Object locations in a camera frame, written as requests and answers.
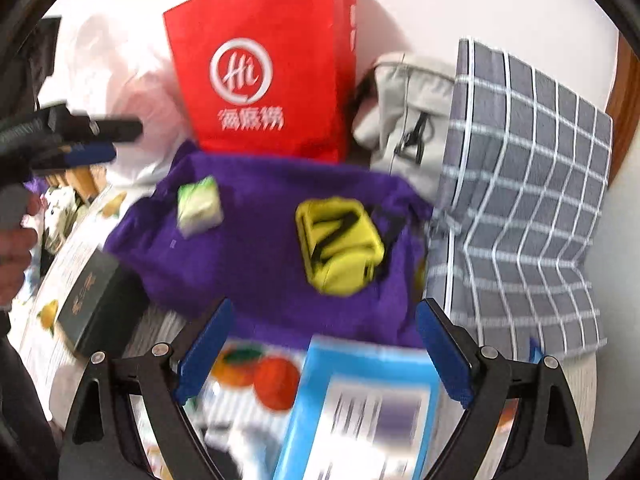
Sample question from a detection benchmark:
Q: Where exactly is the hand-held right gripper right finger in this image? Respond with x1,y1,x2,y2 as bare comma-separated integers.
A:
415,297,588,480

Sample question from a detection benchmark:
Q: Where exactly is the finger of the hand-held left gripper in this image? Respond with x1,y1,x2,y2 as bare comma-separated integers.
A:
30,141,119,175
87,116,144,144

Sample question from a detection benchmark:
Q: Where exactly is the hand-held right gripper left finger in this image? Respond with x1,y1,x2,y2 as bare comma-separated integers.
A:
57,297,236,480

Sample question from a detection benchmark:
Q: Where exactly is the yellow pouch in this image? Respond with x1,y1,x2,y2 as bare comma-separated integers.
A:
295,197,386,295

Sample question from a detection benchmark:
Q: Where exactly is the person's left hand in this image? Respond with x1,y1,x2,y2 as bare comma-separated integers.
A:
0,194,42,312

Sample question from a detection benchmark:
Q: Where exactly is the wooden bed headboard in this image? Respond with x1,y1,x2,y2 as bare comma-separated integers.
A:
47,164,101,201

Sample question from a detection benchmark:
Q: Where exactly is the white plastic bag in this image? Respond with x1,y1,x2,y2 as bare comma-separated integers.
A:
37,12,201,186

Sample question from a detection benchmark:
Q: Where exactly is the white dotted plush toy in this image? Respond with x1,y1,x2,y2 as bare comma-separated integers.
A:
42,185,83,256

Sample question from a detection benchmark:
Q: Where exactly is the purple cloth bag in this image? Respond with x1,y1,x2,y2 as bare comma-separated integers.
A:
102,140,436,351

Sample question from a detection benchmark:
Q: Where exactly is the blue cardboard box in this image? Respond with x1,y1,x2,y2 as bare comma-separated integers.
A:
272,335,443,480

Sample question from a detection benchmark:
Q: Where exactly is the fruit print tablecloth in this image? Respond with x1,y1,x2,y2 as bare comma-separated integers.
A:
20,185,601,480

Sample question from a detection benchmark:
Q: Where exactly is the white tissue packet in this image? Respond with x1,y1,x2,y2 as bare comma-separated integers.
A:
176,175,224,239

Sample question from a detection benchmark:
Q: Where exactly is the dark green box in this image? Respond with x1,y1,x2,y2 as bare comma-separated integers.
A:
56,247,151,358

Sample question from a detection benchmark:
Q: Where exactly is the red paper bag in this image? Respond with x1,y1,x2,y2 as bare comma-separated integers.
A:
162,0,358,163

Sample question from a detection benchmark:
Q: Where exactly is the grey plaid cushion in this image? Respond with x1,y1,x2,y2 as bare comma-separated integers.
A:
425,37,615,361

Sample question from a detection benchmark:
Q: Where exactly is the beige fabric bag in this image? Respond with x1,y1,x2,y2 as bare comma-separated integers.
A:
352,52,458,201

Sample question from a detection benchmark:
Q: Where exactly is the brown wooden door frame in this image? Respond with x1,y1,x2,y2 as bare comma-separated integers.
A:
605,30,640,186

